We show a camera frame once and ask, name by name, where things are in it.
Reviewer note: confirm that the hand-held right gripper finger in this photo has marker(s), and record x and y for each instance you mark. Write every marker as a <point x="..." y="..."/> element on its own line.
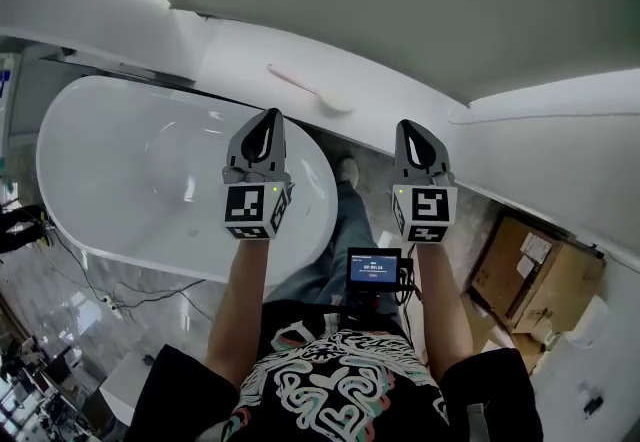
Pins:
<point x="441" y="155"/>
<point x="402" y="155"/>

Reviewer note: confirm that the black printed t-shirt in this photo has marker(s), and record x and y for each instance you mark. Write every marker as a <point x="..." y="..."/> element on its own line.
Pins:
<point x="330" y="380"/>

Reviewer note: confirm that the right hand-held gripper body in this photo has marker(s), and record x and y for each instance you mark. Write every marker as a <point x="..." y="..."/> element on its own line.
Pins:
<point x="427" y="210"/>

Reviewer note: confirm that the large brown cardboard box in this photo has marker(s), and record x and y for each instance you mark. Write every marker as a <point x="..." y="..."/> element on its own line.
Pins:
<point x="530" y="275"/>

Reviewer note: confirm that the black equipment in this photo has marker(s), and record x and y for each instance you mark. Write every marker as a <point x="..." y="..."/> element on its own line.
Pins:
<point x="20" y="227"/>

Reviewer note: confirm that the white windowsill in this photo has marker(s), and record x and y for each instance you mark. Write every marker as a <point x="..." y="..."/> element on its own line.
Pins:
<point x="390" y="95"/>

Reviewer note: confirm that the white cabinet with blue labels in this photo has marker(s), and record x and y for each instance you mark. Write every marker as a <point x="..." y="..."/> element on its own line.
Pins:
<point x="10" y="120"/>

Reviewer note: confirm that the small black object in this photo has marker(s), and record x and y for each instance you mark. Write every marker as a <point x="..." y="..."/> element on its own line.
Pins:
<point x="147" y="359"/>

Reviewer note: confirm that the blue jeans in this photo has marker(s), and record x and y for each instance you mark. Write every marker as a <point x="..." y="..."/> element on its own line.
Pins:
<point x="345" y="230"/>

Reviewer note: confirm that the white power strip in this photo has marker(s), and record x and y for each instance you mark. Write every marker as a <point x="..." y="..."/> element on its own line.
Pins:
<point x="111" y="302"/>

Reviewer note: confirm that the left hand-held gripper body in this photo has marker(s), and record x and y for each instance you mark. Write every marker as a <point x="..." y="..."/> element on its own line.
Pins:
<point x="247" y="205"/>

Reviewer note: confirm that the person's right forearm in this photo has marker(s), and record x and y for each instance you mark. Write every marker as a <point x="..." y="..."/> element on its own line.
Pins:
<point x="442" y="310"/>

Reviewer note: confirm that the white bathtub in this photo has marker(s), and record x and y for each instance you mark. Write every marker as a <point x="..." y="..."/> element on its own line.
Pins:
<point x="110" y="170"/>

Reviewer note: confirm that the person's left forearm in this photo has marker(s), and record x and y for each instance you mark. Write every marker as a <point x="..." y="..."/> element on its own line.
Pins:
<point x="240" y="310"/>

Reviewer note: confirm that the white platform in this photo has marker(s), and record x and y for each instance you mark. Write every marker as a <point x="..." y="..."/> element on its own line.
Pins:
<point x="127" y="390"/>

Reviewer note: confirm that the small black display screen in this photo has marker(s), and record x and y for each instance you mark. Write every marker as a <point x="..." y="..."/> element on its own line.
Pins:
<point x="374" y="270"/>

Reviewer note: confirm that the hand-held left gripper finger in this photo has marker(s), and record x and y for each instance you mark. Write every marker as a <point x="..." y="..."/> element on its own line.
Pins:
<point x="277" y="145"/>
<point x="236" y="145"/>

